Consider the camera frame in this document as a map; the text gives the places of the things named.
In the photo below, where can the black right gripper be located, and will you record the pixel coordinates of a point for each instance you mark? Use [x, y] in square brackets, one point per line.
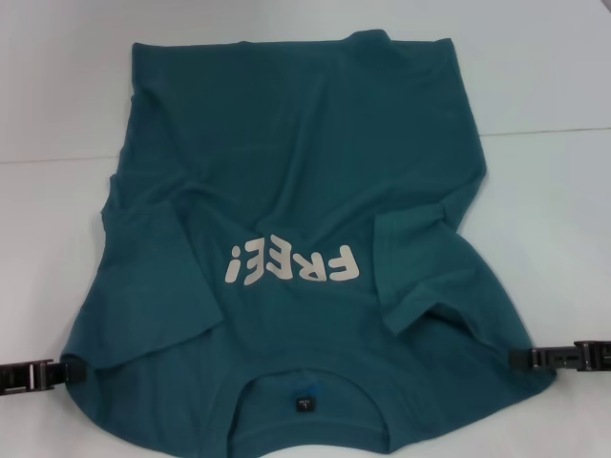
[602, 357]

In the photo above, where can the teal t-shirt with FREE print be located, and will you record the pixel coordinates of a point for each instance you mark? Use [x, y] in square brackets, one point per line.
[296, 143]

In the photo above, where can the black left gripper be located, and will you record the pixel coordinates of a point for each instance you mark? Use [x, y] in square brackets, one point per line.
[12, 378]

